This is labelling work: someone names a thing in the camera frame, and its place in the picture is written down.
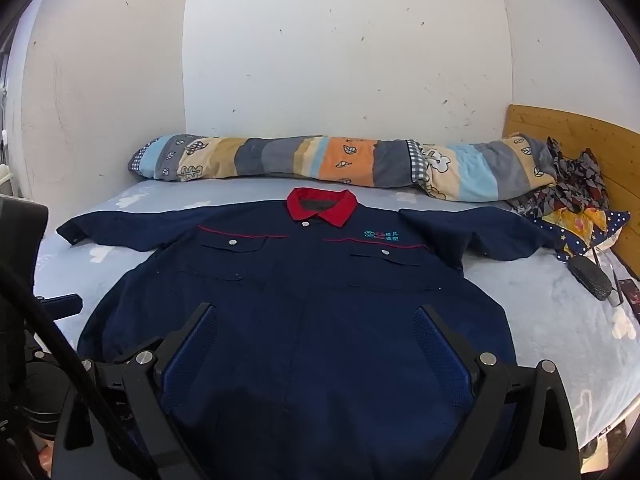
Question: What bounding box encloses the black cable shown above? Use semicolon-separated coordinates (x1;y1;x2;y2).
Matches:
0;259;161;480

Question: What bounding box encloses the star print yellow pillow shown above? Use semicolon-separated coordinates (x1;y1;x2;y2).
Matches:
537;207;632;263

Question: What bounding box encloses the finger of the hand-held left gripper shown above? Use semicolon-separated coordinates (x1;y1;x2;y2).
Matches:
36;294;84;317

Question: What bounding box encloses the dark patterned scarf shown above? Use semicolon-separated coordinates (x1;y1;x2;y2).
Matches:
505;136;611;221

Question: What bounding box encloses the wooden headboard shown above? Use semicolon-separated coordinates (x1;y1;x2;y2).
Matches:
502;104;640;281

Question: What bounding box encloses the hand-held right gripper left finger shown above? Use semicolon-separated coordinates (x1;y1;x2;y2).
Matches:
52;302;221;480

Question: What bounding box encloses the navy work jacket red collar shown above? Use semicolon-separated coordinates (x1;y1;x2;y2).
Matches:
56;186;558;480

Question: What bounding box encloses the black textured case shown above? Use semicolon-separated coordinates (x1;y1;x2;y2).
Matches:
566;256;615;302

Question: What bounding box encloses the dark small packet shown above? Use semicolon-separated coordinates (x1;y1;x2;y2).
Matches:
619;276;640;321

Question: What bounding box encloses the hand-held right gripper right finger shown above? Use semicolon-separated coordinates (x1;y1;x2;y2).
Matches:
412;304;581;480

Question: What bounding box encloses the light blue cloud bed sheet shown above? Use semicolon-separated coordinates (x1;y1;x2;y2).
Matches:
30;177;640;466

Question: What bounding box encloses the rolled patchwork quilt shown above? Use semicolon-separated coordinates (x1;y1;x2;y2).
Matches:
127;132;558;203

